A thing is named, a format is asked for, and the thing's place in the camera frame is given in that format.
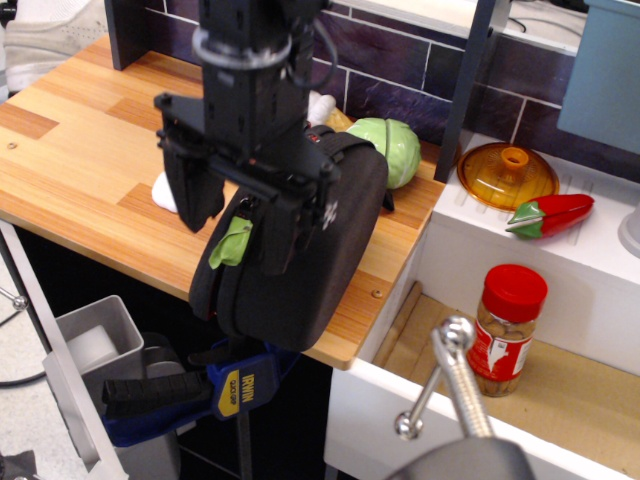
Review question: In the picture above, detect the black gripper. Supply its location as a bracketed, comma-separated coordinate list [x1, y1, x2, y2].
[154, 66, 339, 276]

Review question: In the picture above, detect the blue yellow bar clamp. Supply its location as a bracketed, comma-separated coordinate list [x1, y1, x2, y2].
[101, 337, 301, 449]

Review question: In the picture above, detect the toy fried egg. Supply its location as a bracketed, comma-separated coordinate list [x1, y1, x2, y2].
[151, 172, 178, 213]

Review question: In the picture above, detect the yellow toy food piece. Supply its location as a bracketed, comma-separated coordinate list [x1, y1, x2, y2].
[325, 108, 354, 132]

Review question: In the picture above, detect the white toy garlic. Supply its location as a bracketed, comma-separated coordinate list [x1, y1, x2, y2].
[307, 91, 336, 126]

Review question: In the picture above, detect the orange transparent pot lid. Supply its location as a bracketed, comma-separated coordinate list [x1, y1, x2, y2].
[457, 142, 560, 211]

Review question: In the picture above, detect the black zipper bag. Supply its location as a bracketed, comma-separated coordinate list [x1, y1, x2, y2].
[189, 126, 388, 352]

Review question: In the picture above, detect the red toy chili pepper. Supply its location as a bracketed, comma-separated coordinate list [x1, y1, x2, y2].
[506, 194, 595, 240]

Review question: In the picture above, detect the dark grey shelf post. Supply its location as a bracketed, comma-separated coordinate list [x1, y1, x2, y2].
[434, 1, 511, 183]

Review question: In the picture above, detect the green zipper pull tab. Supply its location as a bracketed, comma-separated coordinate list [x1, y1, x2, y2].
[208, 216, 253, 270]

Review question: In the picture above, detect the grey plastic bin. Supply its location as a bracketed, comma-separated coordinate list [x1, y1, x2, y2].
[43, 296, 184, 479]

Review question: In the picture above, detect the red lid peanut jar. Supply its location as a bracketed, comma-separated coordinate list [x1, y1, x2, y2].
[467, 264, 548, 397]

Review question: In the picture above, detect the green toy cabbage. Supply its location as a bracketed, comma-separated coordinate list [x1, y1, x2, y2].
[347, 118, 422, 190]

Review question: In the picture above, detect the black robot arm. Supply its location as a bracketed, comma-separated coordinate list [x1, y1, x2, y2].
[154, 1, 340, 275]

